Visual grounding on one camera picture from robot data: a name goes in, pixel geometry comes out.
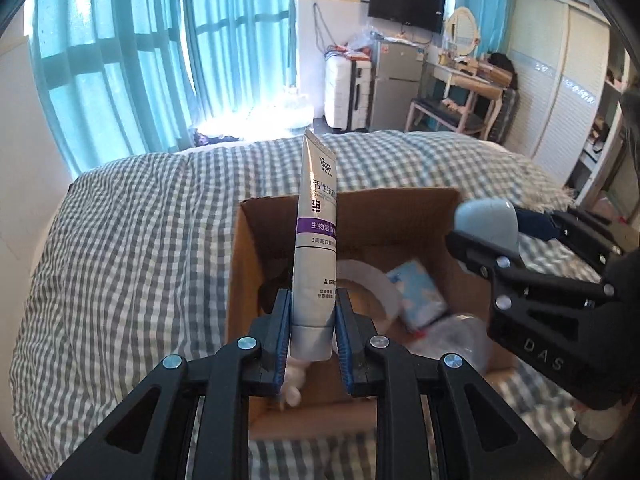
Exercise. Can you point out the clear plastic bag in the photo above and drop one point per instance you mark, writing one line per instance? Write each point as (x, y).
(362, 40)

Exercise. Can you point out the black wall television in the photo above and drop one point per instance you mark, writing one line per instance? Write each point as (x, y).
(405, 2)

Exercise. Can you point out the narrow teal curtain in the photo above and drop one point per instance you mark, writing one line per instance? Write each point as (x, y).
(235, 35)

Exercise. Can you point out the wide teal curtain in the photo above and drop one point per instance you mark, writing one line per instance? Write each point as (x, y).
(110, 60)

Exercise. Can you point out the blue cloud tissue packet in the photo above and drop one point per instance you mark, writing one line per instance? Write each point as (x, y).
(417, 295)

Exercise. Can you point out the person's right hand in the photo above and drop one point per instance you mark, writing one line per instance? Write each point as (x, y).
(600, 425)

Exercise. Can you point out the white slatted wardrobe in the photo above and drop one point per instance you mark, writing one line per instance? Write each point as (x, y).
(555, 85)

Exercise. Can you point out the grey checkered blanket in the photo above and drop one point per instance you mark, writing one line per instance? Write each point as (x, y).
(150, 235)

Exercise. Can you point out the small white bottle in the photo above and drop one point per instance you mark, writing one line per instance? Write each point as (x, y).
(295, 385)

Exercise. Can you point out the white oval mirror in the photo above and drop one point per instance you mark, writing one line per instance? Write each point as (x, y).
(462, 32)

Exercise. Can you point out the cardboard box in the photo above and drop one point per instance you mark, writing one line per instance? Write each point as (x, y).
(380, 220)

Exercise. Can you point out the dark cloth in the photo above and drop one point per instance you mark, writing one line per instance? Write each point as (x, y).
(215, 137)

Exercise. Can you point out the clear cotton swab jar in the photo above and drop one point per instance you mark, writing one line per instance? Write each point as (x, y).
(450, 337)

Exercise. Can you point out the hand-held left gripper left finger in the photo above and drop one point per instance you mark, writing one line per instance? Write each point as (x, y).
(282, 340)

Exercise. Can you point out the red items on suitcase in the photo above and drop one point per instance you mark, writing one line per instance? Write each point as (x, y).
(347, 52)

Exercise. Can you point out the silver mini fridge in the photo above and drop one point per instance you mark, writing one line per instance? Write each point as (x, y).
(395, 85)

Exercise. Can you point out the dark suitcase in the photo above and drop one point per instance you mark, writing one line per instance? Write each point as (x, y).
(507, 115)

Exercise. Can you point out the white open shelf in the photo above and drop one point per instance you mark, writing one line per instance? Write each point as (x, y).
(605, 135)

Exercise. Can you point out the white dressing table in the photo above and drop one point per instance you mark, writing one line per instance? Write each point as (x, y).
(450, 75)

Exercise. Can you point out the clear water jug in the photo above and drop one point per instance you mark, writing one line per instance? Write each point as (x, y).
(295, 107)

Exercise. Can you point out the brown box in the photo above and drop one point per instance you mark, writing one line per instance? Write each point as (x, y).
(482, 70)

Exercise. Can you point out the black bag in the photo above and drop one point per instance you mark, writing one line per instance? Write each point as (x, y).
(502, 65)

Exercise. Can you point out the light blue case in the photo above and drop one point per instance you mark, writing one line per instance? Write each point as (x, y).
(487, 217)

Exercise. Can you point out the silver toothpaste tube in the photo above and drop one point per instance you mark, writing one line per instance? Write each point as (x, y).
(315, 260)

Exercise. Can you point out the white suitcase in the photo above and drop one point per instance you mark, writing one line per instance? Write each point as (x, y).
(340, 92)

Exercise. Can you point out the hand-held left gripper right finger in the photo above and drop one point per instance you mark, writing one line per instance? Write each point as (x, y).
(345, 345)

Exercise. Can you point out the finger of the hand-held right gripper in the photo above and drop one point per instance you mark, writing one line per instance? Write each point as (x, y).
(475, 252)
(537, 223)

